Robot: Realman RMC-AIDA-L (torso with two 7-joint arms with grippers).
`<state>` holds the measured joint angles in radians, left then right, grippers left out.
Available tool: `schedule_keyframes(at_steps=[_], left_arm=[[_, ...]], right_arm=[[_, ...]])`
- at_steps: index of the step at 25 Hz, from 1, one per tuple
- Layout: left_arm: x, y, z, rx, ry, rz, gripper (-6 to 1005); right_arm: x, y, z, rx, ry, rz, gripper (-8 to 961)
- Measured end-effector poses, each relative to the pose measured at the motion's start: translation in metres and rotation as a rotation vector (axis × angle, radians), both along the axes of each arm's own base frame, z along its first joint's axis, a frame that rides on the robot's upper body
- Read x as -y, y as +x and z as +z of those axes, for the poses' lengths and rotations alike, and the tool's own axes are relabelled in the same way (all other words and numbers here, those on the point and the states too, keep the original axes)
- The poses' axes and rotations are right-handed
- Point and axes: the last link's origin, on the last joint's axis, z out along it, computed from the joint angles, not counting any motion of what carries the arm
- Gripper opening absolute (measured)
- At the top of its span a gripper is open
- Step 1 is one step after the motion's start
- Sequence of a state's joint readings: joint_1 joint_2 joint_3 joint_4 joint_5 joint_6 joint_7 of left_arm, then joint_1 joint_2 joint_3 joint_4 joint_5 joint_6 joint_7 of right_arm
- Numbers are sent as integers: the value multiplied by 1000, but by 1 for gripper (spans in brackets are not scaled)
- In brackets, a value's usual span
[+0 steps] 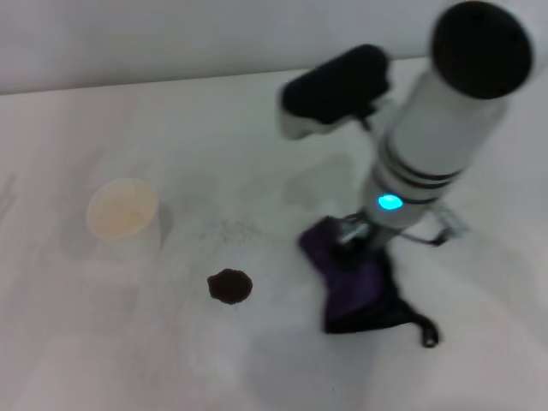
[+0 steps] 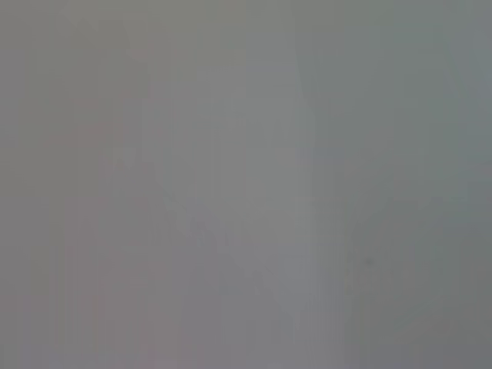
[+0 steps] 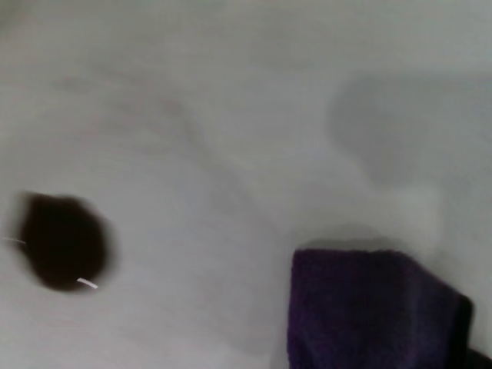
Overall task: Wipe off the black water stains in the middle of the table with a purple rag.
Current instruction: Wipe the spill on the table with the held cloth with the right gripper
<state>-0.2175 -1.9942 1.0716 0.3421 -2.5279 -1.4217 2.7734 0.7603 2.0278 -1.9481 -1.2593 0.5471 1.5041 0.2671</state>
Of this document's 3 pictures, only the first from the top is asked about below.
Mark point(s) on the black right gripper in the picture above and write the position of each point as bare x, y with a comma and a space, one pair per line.
357, 242

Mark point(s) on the purple rag with black trim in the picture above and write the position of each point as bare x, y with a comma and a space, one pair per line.
359, 295

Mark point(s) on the white paper cup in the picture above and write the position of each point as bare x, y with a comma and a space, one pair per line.
124, 222

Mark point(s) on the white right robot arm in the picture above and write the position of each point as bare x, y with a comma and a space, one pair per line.
441, 132

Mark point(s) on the black water stain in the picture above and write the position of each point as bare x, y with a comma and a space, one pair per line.
229, 287

